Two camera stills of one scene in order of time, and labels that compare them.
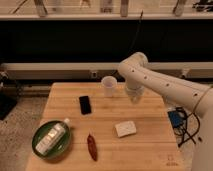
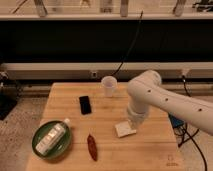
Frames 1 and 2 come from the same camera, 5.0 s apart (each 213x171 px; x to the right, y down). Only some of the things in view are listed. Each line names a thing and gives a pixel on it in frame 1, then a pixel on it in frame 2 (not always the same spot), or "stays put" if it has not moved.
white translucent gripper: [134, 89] -> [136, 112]
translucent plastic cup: [109, 83] stays put
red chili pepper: [92, 147] stays put
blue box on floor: [176, 118] stays put
